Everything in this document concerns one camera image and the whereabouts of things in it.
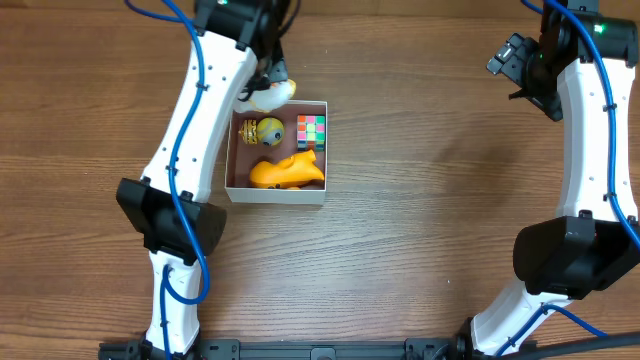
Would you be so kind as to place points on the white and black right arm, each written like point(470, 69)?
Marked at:
point(579, 71)

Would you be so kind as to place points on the yellow ball with grey stripes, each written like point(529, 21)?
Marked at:
point(270, 131)

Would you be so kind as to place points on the white cardboard box pink inside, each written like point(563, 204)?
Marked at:
point(241, 158)

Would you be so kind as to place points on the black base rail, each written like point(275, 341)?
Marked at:
point(232, 349)

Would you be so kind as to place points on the colourful puzzle cube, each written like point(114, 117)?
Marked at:
point(311, 133)

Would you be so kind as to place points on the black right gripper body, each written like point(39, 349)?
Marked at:
point(531, 91)

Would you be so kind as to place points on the orange rubber toy figure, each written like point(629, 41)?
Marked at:
point(296, 170)

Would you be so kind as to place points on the small orange round wheel toy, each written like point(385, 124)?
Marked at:
point(248, 132)

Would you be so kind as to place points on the white plush duck toy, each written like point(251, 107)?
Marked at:
point(265, 101)

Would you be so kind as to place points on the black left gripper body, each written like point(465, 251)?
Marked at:
point(275, 70)

